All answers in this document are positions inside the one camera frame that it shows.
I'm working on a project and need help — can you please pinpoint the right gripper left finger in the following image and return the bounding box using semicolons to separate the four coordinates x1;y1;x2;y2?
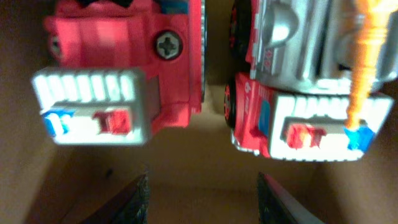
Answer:
80;174;150;224

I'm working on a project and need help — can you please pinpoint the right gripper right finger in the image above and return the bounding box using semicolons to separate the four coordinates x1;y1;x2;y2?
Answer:
257;172;324;224

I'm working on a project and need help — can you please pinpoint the red fire truck yellow ladder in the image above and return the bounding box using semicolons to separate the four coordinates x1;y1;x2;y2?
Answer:
224;0;397;162

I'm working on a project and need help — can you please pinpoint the red fire truck grey top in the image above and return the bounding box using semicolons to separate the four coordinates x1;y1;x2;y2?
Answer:
32;0;206;146

